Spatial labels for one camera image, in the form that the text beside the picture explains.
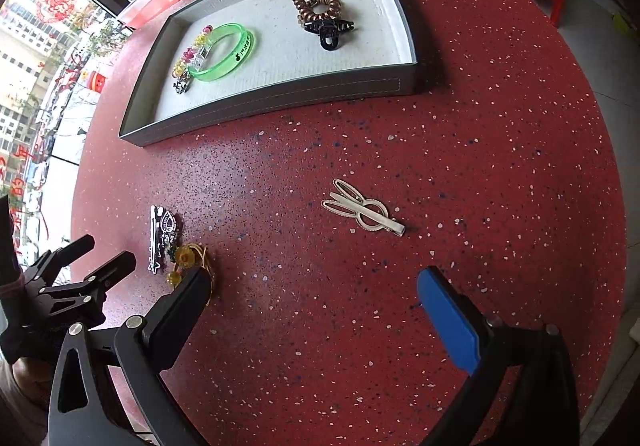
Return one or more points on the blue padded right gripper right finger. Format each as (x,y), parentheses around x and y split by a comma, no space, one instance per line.
(543,406)

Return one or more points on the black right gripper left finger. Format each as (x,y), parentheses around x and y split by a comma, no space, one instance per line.
(85,408)

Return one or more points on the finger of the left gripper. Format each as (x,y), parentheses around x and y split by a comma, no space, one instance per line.
(108,275)
(49,265)

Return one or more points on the silver rhinestone hair clip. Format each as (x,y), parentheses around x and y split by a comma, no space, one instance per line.
(155,259)

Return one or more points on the cream white hair clip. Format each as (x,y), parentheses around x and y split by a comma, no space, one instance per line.
(370,214)

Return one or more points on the green translucent bangle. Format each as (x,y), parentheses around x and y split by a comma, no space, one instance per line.
(225,48)

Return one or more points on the black claw hair clip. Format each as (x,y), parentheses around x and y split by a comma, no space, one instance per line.
(329,31)

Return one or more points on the small silver patterned clip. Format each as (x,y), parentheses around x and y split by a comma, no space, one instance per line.
(169,228)

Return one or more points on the grey jewelry tray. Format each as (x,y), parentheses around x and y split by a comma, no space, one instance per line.
(287,66)

